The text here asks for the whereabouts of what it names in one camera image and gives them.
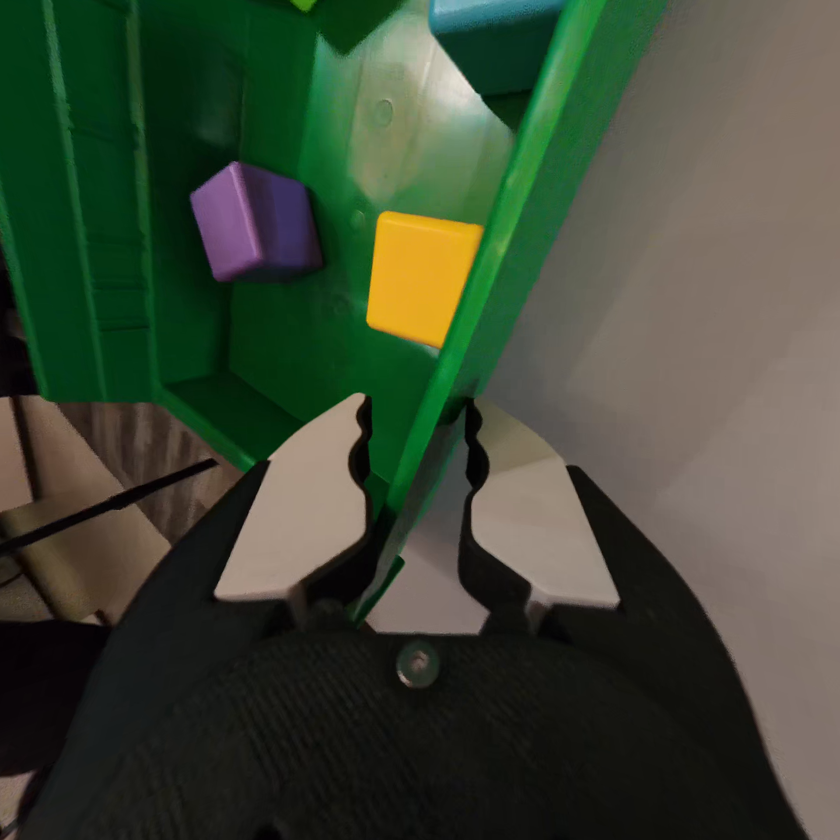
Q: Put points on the lime green magnetic cube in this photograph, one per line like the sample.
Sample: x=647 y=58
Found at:
x=305 y=5

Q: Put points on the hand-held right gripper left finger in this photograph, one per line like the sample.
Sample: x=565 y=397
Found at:
x=295 y=518

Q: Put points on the teal magnetic cube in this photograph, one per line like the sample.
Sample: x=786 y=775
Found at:
x=492 y=39

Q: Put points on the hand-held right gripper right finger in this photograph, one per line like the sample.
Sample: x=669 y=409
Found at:
x=538 y=525

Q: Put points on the green plastic bin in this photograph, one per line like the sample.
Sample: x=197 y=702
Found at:
x=295 y=341

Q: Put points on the purple magnetic cube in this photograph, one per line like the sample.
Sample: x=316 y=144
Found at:
x=253 y=223

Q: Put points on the thin black rod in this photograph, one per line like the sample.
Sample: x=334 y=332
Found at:
x=111 y=505

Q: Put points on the yellow magnetic cube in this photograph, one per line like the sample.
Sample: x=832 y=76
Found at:
x=417 y=275

